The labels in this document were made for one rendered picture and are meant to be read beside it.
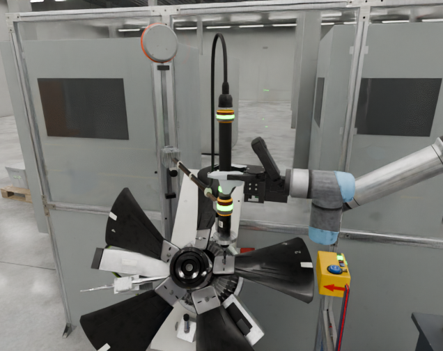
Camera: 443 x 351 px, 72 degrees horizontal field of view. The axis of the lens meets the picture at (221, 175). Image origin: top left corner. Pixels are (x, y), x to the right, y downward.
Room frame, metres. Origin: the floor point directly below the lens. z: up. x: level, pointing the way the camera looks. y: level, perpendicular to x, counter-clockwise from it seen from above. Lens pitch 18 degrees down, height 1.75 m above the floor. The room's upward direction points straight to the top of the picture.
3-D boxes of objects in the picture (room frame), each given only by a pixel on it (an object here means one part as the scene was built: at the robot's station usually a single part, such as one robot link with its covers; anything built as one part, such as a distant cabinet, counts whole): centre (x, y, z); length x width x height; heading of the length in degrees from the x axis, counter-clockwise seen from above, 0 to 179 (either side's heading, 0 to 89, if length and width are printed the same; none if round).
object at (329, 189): (0.72, -0.27, 1.48); 0.11 x 0.08 x 0.09; 78
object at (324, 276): (0.99, -0.42, 1.02); 0.16 x 0.10 x 0.11; 168
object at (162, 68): (1.40, 0.25, 1.48); 0.05 x 0.03 x 0.62; 113
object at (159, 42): (1.44, 0.27, 1.88); 0.16 x 0.07 x 0.16; 113
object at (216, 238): (0.79, -0.01, 1.35); 0.09 x 0.07 x 0.10; 23
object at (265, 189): (0.76, -0.12, 1.48); 0.12 x 0.08 x 0.09; 78
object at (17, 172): (4.52, 2.92, 0.31); 0.60 x 0.42 x 0.33; 159
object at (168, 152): (1.36, 0.23, 1.39); 0.10 x 0.07 x 0.09; 23
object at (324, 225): (0.74, -0.28, 1.38); 0.11 x 0.08 x 0.11; 155
